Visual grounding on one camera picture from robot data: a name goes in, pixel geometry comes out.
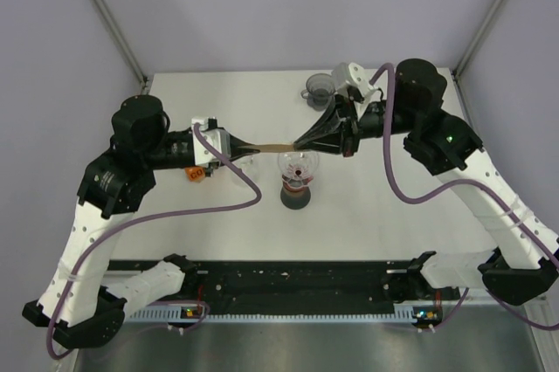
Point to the brown paper coffee filter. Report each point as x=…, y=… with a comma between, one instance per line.
x=275, y=148

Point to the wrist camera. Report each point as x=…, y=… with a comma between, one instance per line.
x=215, y=136
x=351, y=81

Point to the grey plastic dripper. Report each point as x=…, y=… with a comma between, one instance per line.
x=319, y=90

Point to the clear glass beaker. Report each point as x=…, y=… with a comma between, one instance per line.
x=249, y=167

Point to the orange coffee filter box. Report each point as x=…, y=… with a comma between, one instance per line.
x=195, y=174

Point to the clear glass dripper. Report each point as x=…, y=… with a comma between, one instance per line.
x=297, y=169

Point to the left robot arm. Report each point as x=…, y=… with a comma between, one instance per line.
x=76, y=310

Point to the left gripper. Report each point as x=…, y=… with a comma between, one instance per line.
x=236, y=151

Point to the grey slotted cable duct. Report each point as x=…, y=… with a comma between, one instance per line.
x=156, y=314

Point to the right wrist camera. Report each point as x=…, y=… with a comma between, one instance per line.
x=351, y=81

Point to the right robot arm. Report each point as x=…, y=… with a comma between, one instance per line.
x=407, y=99

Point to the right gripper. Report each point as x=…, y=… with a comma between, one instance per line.
x=323, y=137

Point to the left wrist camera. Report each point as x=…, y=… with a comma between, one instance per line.
x=215, y=136

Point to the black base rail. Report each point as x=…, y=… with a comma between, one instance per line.
x=307, y=287

